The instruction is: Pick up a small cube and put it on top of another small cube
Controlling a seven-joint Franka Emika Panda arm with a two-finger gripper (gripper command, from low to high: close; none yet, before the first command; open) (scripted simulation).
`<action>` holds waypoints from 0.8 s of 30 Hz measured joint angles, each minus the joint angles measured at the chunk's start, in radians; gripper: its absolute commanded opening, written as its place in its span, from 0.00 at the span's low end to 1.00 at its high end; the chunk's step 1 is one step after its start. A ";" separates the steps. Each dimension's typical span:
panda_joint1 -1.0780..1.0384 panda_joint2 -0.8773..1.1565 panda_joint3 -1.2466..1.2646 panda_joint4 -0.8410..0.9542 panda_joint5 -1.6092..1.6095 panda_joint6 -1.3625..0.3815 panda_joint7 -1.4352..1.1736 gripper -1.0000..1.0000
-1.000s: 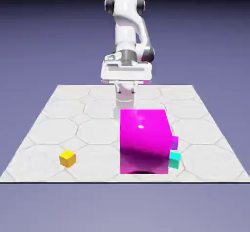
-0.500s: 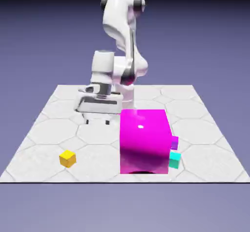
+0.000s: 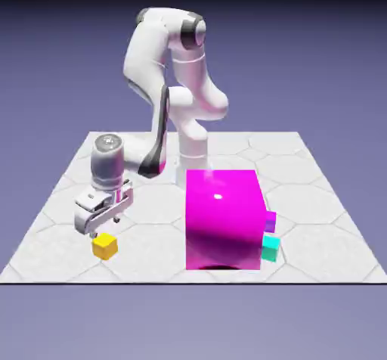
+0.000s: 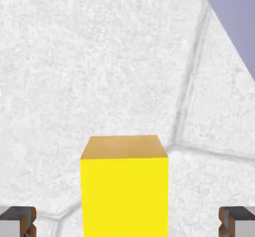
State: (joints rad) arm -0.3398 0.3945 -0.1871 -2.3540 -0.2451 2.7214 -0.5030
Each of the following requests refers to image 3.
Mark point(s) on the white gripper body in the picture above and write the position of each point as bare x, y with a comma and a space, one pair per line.
104, 214

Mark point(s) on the small yellow cube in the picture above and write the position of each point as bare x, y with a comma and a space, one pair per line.
104, 246

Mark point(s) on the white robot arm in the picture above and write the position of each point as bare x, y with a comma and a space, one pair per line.
145, 63

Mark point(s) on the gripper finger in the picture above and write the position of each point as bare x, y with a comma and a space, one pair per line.
94, 234
116, 219

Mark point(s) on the large magenta box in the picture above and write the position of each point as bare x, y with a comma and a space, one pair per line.
222, 217

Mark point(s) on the small purple cube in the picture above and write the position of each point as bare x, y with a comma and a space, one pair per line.
270, 222

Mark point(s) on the small teal cube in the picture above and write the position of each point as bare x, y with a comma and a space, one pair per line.
270, 248

